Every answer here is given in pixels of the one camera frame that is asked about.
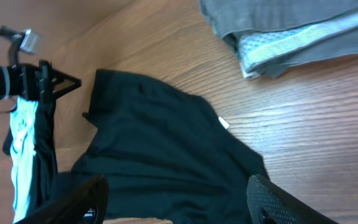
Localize black t-shirt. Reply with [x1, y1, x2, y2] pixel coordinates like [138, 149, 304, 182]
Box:
[3, 68, 270, 224]

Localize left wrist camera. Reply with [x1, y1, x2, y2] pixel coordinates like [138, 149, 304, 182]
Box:
[20, 29, 40, 55]

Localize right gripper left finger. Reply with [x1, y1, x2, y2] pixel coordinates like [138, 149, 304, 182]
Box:
[18, 175, 109, 224]

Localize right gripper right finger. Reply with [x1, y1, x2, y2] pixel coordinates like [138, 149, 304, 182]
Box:
[247, 175, 337, 224]

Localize light blue printed t-shirt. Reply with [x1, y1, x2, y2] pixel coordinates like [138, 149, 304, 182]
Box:
[10, 97, 39, 223]

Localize folded grey shorts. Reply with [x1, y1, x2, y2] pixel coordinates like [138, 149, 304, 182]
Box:
[200, 0, 358, 78]

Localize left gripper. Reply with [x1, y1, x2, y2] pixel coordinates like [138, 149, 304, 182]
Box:
[0, 60, 81, 101]

